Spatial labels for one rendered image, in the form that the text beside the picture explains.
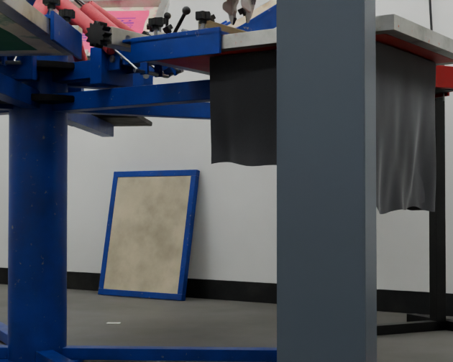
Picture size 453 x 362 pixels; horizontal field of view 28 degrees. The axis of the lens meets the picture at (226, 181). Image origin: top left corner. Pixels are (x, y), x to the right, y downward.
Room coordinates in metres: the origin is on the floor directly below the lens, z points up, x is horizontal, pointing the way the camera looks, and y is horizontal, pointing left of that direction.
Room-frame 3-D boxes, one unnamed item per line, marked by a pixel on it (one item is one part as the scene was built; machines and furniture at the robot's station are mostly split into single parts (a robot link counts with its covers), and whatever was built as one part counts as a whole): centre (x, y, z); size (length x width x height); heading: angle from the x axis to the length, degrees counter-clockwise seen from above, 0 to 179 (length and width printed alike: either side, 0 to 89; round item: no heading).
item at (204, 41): (2.45, 0.13, 0.98); 0.30 x 0.05 x 0.07; 56
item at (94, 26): (2.50, 0.35, 1.02); 0.07 x 0.06 x 0.07; 56
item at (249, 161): (2.36, -0.17, 0.77); 0.46 x 0.09 x 0.36; 56
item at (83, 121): (3.80, 0.61, 0.91); 1.34 x 0.41 x 0.08; 176
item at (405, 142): (2.39, -0.47, 0.74); 0.45 x 0.03 x 0.43; 146
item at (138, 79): (3.13, 0.65, 0.99); 0.82 x 0.79 x 0.12; 56
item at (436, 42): (2.55, -0.22, 0.97); 0.79 x 0.58 x 0.04; 56
